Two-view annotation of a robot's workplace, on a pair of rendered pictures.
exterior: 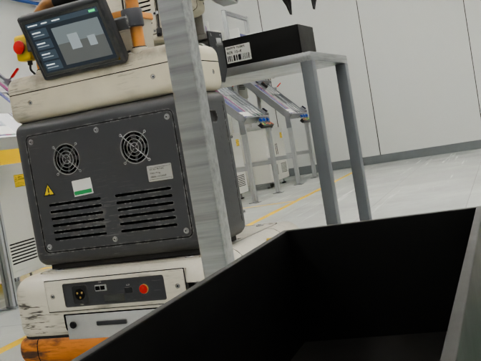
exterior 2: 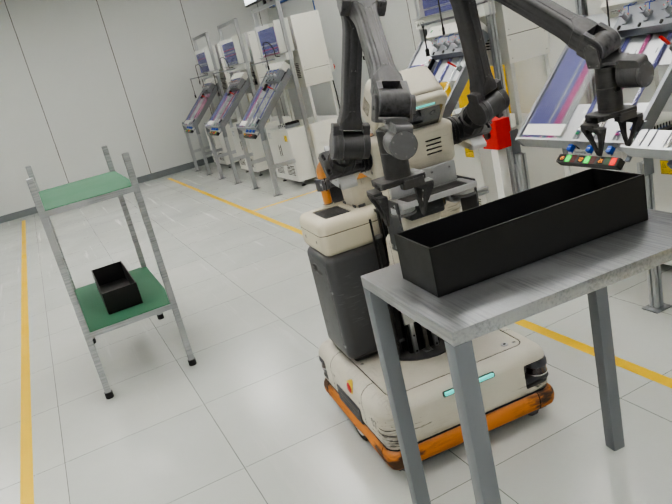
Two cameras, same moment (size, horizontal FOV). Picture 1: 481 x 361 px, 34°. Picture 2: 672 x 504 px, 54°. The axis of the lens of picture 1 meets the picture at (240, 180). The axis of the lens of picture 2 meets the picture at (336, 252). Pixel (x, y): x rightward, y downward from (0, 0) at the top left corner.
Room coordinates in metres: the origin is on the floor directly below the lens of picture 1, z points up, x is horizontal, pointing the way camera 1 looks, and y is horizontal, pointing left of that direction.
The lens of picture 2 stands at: (3.78, -1.35, 1.35)
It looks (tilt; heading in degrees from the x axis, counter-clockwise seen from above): 17 degrees down; 139
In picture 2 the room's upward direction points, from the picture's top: 13 degrees counter-clockwise
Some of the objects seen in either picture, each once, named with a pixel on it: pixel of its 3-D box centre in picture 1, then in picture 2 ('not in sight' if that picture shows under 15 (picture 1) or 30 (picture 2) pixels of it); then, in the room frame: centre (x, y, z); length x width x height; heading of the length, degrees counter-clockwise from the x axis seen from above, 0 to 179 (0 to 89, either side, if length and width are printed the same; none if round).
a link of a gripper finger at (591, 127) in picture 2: not in sight; (602, 135); (3.05, 0.17, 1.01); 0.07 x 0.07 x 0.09; 67
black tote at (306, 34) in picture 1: (235, 56); (522, 226); (2.95, -0.06, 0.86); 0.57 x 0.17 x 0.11; 66
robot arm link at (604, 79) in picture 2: not in sight; (610, 76); (3.07, 0.20, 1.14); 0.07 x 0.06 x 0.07; 167
